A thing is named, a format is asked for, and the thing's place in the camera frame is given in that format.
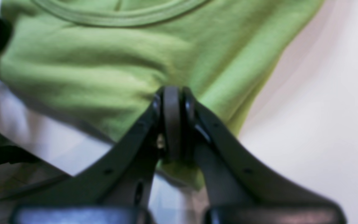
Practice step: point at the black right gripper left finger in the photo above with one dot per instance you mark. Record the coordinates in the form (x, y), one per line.
(116, 188)

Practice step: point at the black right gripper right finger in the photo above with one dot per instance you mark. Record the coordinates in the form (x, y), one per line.
(241, 189)

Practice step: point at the green T-shirt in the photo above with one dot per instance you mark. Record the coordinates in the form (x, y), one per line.
(101, 61)

